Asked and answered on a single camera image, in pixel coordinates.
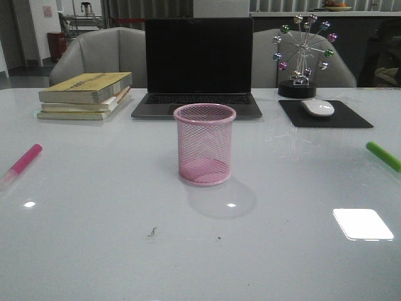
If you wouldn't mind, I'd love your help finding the bottom cream book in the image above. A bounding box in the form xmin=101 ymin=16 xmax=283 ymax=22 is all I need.
xmin=36 ymin=101 xmax=124 ymax=120

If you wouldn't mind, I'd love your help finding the pink highlighter pen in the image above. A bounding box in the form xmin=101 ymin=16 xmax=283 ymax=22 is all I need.
xmin=1 ymin=144 xmax=43 ymax=191

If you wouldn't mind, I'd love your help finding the red bin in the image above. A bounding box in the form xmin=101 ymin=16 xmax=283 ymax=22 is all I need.
xmin=47 ymin=32 xmax=66 ymax=63

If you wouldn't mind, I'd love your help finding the pink mesh pen holder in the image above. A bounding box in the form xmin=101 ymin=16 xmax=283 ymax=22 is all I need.
xmin=173 ymin=103 xmax=236 ymax=186

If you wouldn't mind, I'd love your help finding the grey armchair left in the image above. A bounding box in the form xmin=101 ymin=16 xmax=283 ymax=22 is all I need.
xmin=49 ymin=27 xmax=147 ymax=88

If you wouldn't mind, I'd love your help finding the cream book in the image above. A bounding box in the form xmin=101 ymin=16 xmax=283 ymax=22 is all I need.
xmin=41 ymin=87 xmax=130 ymax=112
xmin=36 ymin=101 xmax=124 ymax=120

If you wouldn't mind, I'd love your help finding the middle cream book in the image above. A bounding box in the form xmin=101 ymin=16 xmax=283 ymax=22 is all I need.
xmin=41 ymin=87 xmax=130 ymax=112

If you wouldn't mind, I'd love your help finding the grey armchair right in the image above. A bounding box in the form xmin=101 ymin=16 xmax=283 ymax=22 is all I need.
xmin=251 ymin=29 xmax=357 ymax=88

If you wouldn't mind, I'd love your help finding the ferris wheel desk toy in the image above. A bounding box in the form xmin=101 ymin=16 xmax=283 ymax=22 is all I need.
xmin=272 ymin=14 xmax=334 ymax=99

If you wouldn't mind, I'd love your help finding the yellow top book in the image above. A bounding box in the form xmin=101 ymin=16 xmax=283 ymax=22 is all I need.
xmin=39 ymin=72 xmax=132 ymax=104

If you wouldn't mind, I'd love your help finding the grey open laptop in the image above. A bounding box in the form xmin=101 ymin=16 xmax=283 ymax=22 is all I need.
xmin=131 ymin=17 xmax=262 ymax=120

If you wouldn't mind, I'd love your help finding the fruit bowl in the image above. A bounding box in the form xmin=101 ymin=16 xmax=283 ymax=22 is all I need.
xmin=322 ymin=0 xmax=352 ymax=12

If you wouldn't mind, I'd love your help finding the black mouse pad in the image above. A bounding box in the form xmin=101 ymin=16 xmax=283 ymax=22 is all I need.
xmin=279 ymin=100 xmax=373 ymax=129

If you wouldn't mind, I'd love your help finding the green highlighter pen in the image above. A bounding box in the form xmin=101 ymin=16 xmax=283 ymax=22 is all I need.
xmin=365 ymin=141 xmax=400 ymax=173

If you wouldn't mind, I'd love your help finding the white computer mouse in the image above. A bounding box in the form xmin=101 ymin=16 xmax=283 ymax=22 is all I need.
xmin=300 ymin=99 xmax=335 ymax=117

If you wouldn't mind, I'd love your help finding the grey armchair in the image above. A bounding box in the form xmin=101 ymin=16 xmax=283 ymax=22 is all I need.
xmin=49 ymin=27 xmax=147 ymax=88
xmin=251 ymin=29 xmax=357 ymax=88

